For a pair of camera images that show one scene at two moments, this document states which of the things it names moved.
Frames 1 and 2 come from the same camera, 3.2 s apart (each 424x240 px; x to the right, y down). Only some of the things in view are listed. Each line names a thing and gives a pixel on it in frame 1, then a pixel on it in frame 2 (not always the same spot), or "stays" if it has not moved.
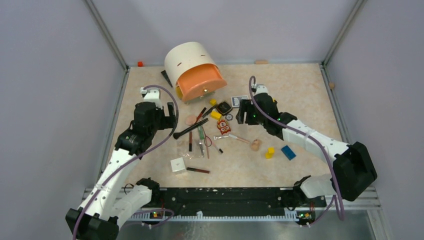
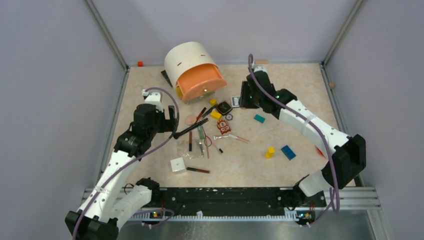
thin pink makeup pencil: x=219 y=149 stays
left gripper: x=168 y=121 stays
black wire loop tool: x=204 y=139 stays
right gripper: x=246 y=106 to x=243 y=101
